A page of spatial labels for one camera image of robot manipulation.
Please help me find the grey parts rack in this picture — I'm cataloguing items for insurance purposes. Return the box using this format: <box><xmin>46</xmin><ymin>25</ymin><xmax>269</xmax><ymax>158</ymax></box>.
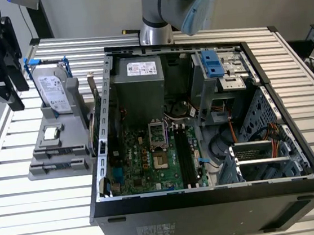
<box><xmin>17</xmin><ymin>75</ymin><xmax>101</xmax><ymax>183</ymax></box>

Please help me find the green graphics card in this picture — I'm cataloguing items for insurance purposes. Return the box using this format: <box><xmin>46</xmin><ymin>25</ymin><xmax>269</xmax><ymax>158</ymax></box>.
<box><xmin>82</xmin><ymin>70</ymin><xmax>108</xmax><ymax>158</ymax></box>

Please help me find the orange flat wire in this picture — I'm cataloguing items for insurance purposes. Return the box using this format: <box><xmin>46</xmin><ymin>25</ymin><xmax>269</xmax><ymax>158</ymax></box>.
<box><xmin>227</xmin><ymin>117</ymin><xmax>238</xmax><ymax>144</ymax></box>

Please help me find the black looped wire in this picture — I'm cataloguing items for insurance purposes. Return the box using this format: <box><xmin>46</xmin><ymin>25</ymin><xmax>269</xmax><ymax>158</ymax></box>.
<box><xmin>206</xmin><ymin>130</ymin><xmax>233</xmax><ymax>163</ymax></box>

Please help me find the blue drive bay latch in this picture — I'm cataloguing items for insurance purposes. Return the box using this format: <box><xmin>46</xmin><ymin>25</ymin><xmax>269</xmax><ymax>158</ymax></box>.
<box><xmin>200</xmin><ymin>48</ymin><xmax>224</xmax><ymax>79</ymax></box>

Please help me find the hard disk in blue carrier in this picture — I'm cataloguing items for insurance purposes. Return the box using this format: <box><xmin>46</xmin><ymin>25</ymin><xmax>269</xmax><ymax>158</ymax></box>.
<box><xmin>21</xmin><ymin>52</ymin><xmax>77</xmax><ymax>121</ymax></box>

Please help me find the black case fan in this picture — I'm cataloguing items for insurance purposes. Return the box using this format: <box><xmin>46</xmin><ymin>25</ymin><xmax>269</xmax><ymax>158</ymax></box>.
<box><xmin>106</xmin><ymin>97</ymin><xmax>125</xmax><ymax>146</ymax></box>

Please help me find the green motherboard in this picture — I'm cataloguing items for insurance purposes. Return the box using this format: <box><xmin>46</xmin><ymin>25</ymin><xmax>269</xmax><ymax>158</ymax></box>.
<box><xmin>104</xmin><ymin>119</ymin><xmax>211</xmax><ymax>198</ymax></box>

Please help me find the black plug with yellow tip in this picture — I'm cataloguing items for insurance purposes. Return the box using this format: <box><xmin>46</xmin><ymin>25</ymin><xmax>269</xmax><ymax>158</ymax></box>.
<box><xmin>121</xmin><ymin>27</ymin><xmax>140</xmax><ymax>36</ymax></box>

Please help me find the black RAM slot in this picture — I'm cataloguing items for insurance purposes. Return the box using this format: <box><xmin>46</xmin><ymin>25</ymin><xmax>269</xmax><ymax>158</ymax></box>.
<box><xmin>179</xmin><ymin>122</ymin><xmax>200</xmax><ymax>189</ymax></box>
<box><xmin>173</xmin><ymin>123</ymin><xmax>192</xmax><ymax>190</ymax></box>

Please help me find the silver drive cage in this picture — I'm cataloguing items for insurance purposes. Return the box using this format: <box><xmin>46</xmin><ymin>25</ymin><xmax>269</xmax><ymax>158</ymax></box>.
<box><xmin>186</xmin><ymin>43</ymin><xmax>260</xmax><ymax>125</ymax></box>

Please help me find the black PC case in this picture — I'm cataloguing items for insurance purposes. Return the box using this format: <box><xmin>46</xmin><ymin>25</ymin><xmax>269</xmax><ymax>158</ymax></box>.
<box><xmin>69</xmin><ymin>23</ymin><xmax>314</xmax><ymax>235</ymax></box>

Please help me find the metal socket cover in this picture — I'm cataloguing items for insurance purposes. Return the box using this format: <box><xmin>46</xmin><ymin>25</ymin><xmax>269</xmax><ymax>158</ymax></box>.
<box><xmin>147</xmin><ymin>117</ymin><xmax>169</xmax><ymax>153</ymax></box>

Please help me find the thin locking lever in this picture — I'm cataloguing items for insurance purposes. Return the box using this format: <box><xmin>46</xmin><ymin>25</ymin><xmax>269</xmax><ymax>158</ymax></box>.
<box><xmin>163</xmin><ymin>122</ymin><xmax>170</xmax><ymax>151</ymax></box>

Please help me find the silver disk bay cage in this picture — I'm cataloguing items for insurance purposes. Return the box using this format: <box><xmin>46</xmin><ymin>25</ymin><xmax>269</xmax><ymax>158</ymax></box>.
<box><xmin>214</xmin><ymin>135</ymin><xmax>306</xmax><ymax>187</ymax></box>

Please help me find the orange wire bundle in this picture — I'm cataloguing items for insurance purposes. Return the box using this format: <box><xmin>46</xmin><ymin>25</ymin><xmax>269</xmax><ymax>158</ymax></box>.
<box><xmin>267</xmin><ymin>122</ymin><xmax>283</xmax><ymax>159</ymax></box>

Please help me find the round heatsink fan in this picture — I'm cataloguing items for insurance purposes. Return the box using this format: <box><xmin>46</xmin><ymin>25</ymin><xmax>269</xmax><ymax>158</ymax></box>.
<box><xmin>169</xmin><ymin>99</ymin><xmax>192</xmax><ymax>120</ymax></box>

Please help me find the CPU socket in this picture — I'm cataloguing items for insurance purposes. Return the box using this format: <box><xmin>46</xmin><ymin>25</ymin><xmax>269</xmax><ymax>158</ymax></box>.
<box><xmin>151</xmin><ymin>149</ymin><xmax>171</xmax><ymax>172</ymax></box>

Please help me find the grey power supply unit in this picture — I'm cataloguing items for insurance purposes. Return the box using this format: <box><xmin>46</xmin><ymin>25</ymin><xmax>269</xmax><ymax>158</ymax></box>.
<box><xmin>107</xmin><ymin>53</ymin><xmax>170</xmax><ymax>128</ymax></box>

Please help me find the silver CPU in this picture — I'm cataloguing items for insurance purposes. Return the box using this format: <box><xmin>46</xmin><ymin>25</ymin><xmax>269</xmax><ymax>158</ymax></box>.
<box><xmin>42</xmin><ymin>127</ymin><xmax>60</xmax><ymax>141</ymax></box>

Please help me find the black upright post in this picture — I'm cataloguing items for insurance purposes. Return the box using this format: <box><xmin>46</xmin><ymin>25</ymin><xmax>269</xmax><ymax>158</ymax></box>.
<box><xmin>25</xmin><ymin>5</ymin><xmax>55</xmax><ymax>42</ymax></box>

